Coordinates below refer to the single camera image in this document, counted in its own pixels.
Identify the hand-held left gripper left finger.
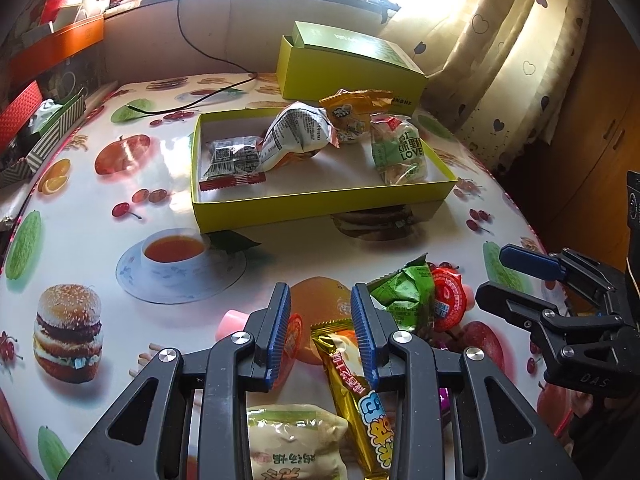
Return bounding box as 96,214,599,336
57,282,292,480

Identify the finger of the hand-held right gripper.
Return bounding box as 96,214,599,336
499,244,617,306
475,282,623,371

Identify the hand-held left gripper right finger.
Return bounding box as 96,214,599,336
350,282,583,480

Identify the red lid jelly cup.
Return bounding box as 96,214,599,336
215,310,304,378
430,266,473,332

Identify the green snack packet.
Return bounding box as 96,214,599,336
369,255,437,333

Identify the gold snack bar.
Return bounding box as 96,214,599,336
310,319,396,480

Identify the beige snack packet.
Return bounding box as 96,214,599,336
246,405,349,480

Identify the yellow-green box tray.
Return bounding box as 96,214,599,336
191,102,457,233

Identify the clear snack bag green label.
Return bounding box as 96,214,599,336
370,114,431,186

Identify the black red snack packet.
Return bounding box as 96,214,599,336
200,135,267,192

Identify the brown white snack bag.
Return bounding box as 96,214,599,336
260,101,341,171

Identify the yellow snack bag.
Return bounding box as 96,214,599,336
320,89,396,143

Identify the wooden cabinet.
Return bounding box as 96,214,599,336
500,0,640,261

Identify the fruit printed tablecloth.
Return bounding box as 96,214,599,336
0,72,576,480

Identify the heart print curtain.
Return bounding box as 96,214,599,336
390,0,596,171

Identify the closed yellow-green gift box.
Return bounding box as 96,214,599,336
276,21,428,103

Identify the striped box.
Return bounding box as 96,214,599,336
0,95,87,188

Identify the white crumpled paper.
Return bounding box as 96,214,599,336
32,99,63,133

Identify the red textured box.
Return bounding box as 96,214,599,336
0,81,43,148

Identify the orange box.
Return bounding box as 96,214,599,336
7,15,105,83

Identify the black cable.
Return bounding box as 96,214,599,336
127,0,258,116

